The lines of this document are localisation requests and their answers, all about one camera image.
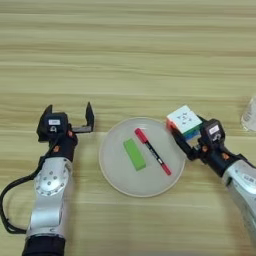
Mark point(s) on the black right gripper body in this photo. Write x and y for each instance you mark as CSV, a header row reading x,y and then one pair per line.
x,y
216,158

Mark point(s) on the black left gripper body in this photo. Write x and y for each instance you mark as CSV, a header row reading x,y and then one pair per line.
x,y
63,148

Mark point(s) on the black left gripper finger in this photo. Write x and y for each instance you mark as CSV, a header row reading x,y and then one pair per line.
x,y
40,125
89,116

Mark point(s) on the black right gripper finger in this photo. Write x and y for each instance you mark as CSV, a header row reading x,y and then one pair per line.
x,y
183,145
201,119

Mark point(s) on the multicoloured puzzle cube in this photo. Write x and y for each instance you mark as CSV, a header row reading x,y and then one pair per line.
x,y
185,120

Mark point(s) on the red and black marker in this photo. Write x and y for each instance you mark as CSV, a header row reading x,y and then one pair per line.
x,y
152,151

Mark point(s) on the clear red-capped water bottle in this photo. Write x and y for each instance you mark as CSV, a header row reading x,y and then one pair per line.
x,y
250,116

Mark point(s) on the black labelled box left gripper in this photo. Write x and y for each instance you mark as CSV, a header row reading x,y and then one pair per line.
x,y
55,122

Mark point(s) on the black labelled box gripper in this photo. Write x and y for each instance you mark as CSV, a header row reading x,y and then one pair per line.
x,y
213,131
55,122

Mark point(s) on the black labelled box right gripper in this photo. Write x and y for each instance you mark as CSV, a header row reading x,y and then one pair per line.
x,y
213,131

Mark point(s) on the green rectangular block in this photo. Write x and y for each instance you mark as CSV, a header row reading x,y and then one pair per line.
x,y
134,155

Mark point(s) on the round beige plate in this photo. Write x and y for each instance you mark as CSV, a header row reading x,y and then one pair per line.
x,y
116,176

